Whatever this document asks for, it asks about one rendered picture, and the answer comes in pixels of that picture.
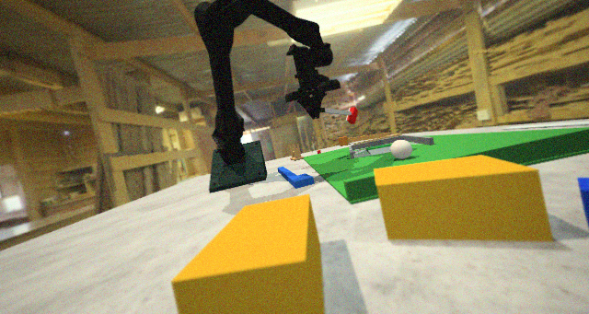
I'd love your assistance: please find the green putting mat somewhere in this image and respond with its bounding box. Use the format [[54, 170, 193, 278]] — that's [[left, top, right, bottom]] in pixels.
[[303, 128, 589, 204]]

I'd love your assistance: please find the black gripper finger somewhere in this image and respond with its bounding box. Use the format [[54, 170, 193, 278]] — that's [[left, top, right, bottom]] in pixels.
[[297, 99, 316, 119], [309, 94, 327, 119]]

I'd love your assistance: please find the yellow block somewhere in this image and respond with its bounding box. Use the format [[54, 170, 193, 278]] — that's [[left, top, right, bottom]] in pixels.
[[374, 155, 553, 242], [171, 194, 325, 314]]

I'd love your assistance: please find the white golf ball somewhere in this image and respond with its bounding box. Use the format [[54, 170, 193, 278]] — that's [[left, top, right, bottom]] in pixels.
[[391, 140, 412, 158]]

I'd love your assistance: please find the red putter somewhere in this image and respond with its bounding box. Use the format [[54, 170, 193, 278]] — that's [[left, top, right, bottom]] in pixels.
[[306, 106, 358, 124]]

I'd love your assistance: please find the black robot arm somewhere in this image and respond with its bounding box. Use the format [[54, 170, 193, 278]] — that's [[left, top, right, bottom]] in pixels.
[[194, 0, 333, 166]]

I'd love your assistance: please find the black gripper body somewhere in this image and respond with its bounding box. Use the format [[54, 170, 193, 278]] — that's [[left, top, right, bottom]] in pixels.
[[285, 66, 341, 102]]

